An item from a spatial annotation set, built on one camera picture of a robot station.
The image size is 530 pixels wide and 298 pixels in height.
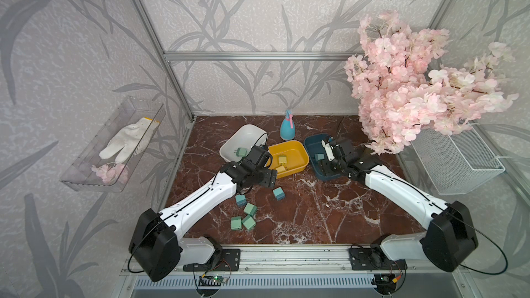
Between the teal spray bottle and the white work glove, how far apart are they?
21.7 inches

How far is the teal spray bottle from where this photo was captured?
987 mm

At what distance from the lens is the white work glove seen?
642 millimetres
